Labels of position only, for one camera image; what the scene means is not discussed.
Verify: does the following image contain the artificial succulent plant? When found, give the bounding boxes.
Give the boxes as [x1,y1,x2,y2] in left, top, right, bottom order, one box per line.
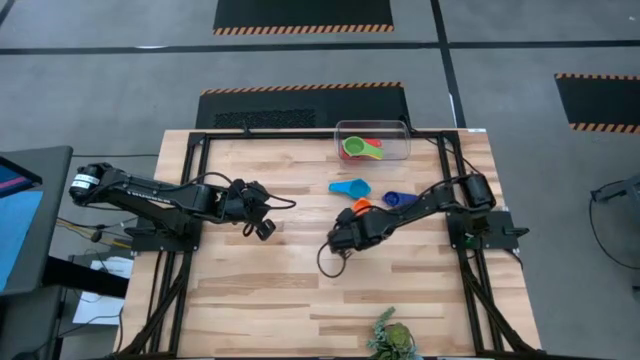
[367,306,419,360]

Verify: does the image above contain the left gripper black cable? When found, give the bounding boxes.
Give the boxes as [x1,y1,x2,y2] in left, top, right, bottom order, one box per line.
[197,171,298,239]

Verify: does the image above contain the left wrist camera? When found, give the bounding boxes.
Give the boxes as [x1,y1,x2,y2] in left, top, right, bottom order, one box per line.
[244,180,272,205]

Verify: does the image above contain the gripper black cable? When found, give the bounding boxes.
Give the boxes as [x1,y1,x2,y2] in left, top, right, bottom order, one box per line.
[197,171,298,239]
[316,241,353,279]

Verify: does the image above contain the red measuring cup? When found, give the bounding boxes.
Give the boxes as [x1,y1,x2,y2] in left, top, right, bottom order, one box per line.
[339,137,385,161]

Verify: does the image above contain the white papers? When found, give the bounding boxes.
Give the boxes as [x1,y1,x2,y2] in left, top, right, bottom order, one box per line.
[72,255,135,326]

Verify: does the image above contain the black cable to right arm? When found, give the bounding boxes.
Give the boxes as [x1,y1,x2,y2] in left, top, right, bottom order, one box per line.
[424,135,474,176]

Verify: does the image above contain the black desk support bar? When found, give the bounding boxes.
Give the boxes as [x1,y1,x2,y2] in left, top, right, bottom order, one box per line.
[42,256,130,300]

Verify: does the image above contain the black table frame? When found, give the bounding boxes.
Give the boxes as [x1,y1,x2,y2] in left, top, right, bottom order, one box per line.
[115,129,541,359]

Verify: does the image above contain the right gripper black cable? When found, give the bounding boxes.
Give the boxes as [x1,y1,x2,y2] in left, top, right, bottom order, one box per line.
[316,241,353,279]

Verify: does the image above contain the clear plastic bin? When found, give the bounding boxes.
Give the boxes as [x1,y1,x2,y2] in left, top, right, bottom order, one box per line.
[333,119,412,162]

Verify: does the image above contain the blue-lit computer screen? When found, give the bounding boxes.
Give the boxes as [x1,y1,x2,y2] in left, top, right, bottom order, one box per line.
[0,155,44,294]

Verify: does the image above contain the teal measuring cup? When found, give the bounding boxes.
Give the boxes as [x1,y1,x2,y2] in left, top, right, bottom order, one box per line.
[328,177,373,200]

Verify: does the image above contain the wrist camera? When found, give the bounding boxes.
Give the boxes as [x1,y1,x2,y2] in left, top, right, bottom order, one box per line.
[244,180,272,205]
[334,206,359,227]

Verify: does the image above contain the yellow measuring cup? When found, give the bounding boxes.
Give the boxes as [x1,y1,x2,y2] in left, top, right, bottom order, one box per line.
[357,144,386,161]

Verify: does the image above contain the dark indigo measuring cup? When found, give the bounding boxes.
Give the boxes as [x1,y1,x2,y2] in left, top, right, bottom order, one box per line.
[382,190,420,209]

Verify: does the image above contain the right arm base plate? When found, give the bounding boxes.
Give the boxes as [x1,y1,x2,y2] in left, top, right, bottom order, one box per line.
[447,209,531,251]

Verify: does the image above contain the green measuring cup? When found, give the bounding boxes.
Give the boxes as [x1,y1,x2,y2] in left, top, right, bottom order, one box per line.
[342,135,385,160]

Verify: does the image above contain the black stand with cable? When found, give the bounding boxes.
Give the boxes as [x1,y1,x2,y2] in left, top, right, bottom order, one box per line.
[588,173,640,304]

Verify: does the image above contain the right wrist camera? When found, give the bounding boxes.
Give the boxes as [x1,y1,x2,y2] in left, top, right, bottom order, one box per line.
[334,206,359,227]

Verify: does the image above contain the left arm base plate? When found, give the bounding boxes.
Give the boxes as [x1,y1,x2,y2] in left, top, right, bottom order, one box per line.
[123,227,202,253]

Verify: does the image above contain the black mat hazard-striped edge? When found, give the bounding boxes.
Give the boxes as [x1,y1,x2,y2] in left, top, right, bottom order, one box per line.
[553,73,640,135]
[194,81,412,130]
[213,0,395,36]

